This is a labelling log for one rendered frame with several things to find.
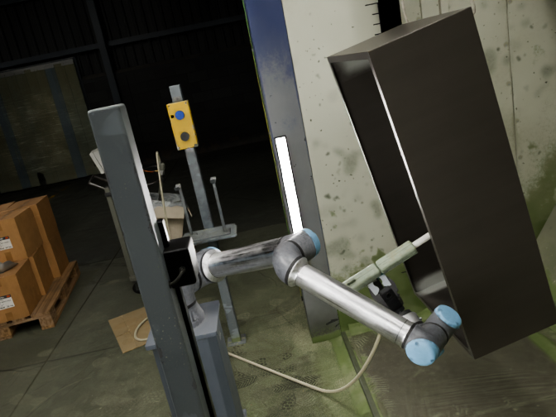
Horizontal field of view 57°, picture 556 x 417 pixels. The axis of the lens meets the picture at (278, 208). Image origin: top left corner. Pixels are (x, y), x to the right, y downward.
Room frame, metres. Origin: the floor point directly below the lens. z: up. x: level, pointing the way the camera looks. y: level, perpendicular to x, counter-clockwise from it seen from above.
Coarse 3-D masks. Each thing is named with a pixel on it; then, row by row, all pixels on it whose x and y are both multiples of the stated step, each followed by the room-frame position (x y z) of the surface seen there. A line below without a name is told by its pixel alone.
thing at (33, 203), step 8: (24, 200) 4.81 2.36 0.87; (32, 200) 4.72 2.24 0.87; (40, 200) 4.64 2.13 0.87; (48, 200) 4.85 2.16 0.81; (8, 208) 4.54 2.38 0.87; (16, 208) 4.48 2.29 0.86; (32, 208) 4.49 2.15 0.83; (40, 208) 4.56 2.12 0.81; (48, 208) 4.78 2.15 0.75; (40, 216) 4.50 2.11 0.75; (48, 216) 4.71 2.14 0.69; (40, 224) 4.49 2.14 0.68; (48, 224) 4.64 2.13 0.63; (56, 224) 4.86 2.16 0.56; (40, 232) 4.49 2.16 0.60; (48, 232) 4.56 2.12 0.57; (48, 240) 4.50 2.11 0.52
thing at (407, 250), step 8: (416, 240) 1.75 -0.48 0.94; (424, 240) 1.74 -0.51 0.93; (400, 248) 1.74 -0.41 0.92; (408, 248) 1.72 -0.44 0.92; (384, 256) 1.74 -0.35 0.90; (392, 256) 1.73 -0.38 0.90; (400, 256) 1.71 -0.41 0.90; (408, 256) 1.73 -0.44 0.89; (376, 264) 1.73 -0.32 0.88; (384, 264) 1.72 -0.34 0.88; (392, 264) 1.71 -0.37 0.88; (360, 272) 1.73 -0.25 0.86; (368, 272) 1.72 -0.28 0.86; (376, 272) 1.71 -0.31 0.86; (384, 272) 1.72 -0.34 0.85; (352, 280) 1.71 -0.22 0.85; (360, 280) 1.71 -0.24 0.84; (368, 280) 1.71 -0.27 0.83; (376, 280) 1.75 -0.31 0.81; (352, 288) 1.70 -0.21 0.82; (360, 288) 1.72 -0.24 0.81
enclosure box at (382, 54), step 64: (384, 64) 1.63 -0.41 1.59; (448, 64) 1.64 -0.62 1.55; (384, 128) 2.23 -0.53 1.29; (448, 128) 1.64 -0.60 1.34; (384, 192) 2.23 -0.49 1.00; (448, 192) 1.64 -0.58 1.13; (512, 192) 1.65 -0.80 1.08; (448, 256) 1.64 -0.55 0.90; (512, 256) 1.65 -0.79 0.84; (512, 320) 1.65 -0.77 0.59
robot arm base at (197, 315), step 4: (192, 304) 2.03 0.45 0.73; (196, 304) 2.06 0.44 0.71; (188, 308) 2.01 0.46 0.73; (192, 308) 2.02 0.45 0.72; (196, 308) 2.04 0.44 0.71; (200, 308) 2.07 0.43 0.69; (192, 312) 2.02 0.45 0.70; (196, 312) 2.03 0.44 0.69; (200, 312) 2.05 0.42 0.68; (192, 316) 2.01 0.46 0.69; (196, 316) 2.02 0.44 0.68; (200, 316) 2.03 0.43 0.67; (204, 316) 2.07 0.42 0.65; (192, 320) 2.00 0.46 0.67; (196, 320) 2.00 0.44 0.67; (200, 320) 2.02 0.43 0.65; (192, 324) 1.99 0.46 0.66; (196, 324) 2.00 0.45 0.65
